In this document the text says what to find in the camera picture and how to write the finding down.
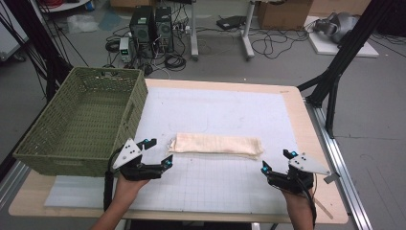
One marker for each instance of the white floor board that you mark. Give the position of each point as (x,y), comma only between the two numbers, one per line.
(322,46)

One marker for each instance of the clear plastic bag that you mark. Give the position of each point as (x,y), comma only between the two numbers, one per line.
(81,24)

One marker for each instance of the black computer tower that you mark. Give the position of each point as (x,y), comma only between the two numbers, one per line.
(164,28)
(142,30)

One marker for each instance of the person's right hand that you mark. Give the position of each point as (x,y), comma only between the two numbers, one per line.
(296,199)

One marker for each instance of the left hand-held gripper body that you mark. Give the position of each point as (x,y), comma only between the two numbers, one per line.
(128,154)

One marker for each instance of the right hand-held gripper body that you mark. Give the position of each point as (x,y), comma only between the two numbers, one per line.
(306,164)

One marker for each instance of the green woven basket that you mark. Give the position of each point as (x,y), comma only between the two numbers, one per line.
(79,121)

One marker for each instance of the white power strip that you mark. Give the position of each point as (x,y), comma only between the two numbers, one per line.
(182,28)

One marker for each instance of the person's left hand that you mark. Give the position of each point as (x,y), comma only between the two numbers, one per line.
(127,190)

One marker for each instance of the brown cardboard box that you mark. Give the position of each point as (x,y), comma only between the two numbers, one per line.
(284,14)

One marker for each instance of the white power supply unit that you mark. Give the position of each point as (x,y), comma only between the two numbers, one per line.
(125,49)

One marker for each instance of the black metal stand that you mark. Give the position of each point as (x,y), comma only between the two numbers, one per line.
(48,54)
(351,44)

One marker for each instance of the flat black device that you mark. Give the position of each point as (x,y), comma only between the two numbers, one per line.
(230,22)

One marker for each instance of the aluminium rail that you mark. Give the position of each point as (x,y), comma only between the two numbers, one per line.
(12,183)
(338,153)

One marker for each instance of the grey headset device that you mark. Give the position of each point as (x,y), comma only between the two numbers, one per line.
(338,25)

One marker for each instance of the white grid mat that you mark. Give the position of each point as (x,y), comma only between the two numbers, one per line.
(223,108)

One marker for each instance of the cream cloth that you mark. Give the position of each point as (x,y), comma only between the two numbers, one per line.
(217,143)

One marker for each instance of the white desk leg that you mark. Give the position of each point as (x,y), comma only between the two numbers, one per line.
(193,32)
(247,32)

